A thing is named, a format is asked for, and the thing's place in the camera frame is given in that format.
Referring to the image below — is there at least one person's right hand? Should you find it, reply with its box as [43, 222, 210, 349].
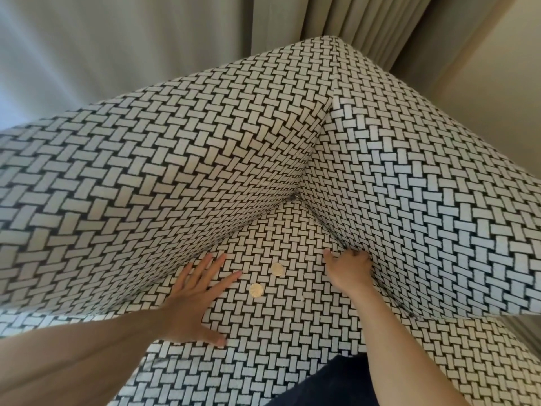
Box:
[323, 248, 376, 297]

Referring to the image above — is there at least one person's left hand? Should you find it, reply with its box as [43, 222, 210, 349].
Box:
[160, 253, 244, 348]

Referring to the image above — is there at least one black white woven-pattern sofa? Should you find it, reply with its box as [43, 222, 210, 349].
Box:
[0, 36, 541, 406]

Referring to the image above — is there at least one person's left forearm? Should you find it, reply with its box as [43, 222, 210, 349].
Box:
[0, 307, 170, 406]

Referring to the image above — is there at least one person's right forearm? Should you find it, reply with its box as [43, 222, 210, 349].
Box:
[344, 283, 468, 406]

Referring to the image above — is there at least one sheer white curtain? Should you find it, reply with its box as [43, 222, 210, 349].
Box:
[0, 0, 254, 127]

